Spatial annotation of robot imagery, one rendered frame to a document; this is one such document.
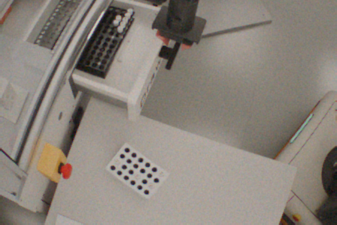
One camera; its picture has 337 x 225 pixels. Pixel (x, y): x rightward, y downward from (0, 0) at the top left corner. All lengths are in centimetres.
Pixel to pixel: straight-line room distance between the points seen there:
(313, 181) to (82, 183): 99
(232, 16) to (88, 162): 134
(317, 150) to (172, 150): 83
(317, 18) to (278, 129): 85
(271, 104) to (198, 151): 100
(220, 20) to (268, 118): 56
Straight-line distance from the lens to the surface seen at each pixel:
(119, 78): 95
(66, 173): 83
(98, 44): 96
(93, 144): 98
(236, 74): 195
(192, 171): 96
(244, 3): 217
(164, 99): 185
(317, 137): 166
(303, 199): 156
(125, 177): 94
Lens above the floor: 169
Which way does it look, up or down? 66 degrees down
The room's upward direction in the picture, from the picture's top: 9 degrees clockwise
